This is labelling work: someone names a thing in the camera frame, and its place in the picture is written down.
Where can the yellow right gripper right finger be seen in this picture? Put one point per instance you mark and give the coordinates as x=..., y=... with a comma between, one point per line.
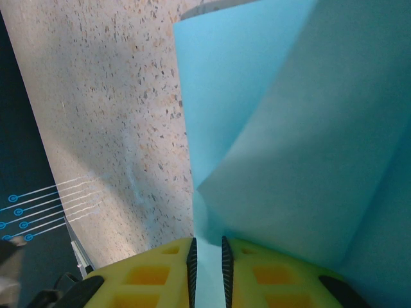
x=273, y=282

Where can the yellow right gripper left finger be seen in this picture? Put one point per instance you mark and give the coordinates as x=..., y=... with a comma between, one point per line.
x=144, y=279

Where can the light blue cloth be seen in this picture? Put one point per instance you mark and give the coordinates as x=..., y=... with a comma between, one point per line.
x=289, y=128

